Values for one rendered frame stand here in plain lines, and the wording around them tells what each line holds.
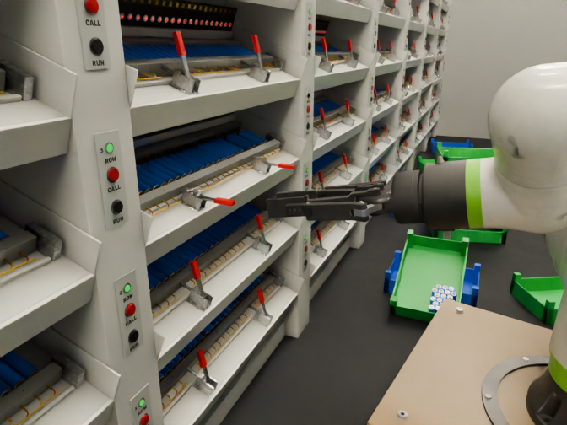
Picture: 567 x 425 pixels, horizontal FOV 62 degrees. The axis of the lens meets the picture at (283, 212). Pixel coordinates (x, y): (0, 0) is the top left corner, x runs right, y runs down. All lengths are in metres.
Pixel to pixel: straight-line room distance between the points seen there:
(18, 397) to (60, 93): 0.38
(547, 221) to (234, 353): 0.72
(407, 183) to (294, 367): 0.78
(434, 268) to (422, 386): 1.01
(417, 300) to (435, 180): 0.99
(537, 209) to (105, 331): 0.56
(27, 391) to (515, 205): 0.65
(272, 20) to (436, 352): 0.82
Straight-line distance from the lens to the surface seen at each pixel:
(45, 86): 0.60
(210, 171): 0.91
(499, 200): 0.63
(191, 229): 0.81
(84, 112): 0.59
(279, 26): 1.19
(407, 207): 0.65
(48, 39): 0.59
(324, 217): 0.67
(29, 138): 0.55
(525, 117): 0.52
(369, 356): 1.38
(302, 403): 1.21
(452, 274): 1.66
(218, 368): 1.06
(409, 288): 1.62
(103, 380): 0.73
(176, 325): 0.85
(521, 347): 0.83
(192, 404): 0.99
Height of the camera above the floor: 0.81
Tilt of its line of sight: 20 degrees down
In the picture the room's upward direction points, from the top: straight up
